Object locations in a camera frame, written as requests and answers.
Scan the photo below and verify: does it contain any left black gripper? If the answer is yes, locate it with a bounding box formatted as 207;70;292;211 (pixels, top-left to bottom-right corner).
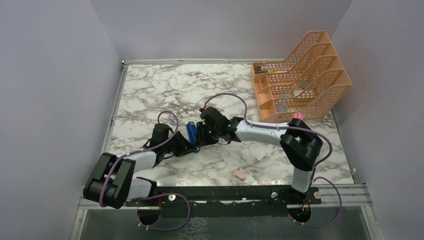
162;130;197;157

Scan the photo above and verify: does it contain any blue stapler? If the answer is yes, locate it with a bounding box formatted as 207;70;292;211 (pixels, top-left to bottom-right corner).
186;121;200;153

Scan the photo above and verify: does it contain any pink eraser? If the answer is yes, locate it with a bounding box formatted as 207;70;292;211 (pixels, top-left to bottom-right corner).
231;169;246;182

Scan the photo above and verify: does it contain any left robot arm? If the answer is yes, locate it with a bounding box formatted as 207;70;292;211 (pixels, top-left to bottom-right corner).
82;123;198;209

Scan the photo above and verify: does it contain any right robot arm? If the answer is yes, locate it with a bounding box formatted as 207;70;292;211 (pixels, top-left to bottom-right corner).
197;106;323;204

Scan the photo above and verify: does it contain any white eraser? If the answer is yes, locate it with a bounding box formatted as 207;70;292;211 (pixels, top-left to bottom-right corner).
255;151;267;162

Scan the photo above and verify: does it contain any round clear tape dispenser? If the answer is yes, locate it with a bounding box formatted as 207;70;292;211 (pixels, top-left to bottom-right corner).
275;102;289;113

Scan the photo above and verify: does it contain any pink capped pen tube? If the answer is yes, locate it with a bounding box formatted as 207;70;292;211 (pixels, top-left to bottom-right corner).
293;112;304;120

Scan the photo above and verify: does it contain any orange desk organizer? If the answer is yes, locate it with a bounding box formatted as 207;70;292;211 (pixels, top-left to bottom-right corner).
250;30;352;123

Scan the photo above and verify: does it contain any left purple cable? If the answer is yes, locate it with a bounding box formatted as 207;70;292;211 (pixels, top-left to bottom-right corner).
99;110;193;232

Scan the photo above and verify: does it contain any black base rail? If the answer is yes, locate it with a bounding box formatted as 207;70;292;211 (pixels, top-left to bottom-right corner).
125;185;322;218

